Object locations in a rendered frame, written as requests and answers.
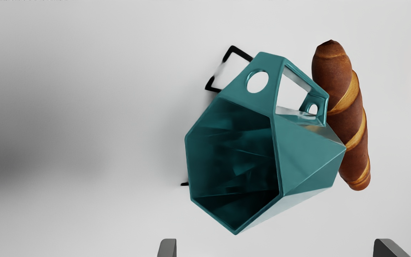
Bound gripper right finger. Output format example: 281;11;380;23
373;236;411;257

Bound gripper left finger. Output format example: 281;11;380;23
157;238;177;257

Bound teal faceted mug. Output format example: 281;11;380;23
184;52;346;235

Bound brown baguette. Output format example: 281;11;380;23
311;40;371;191

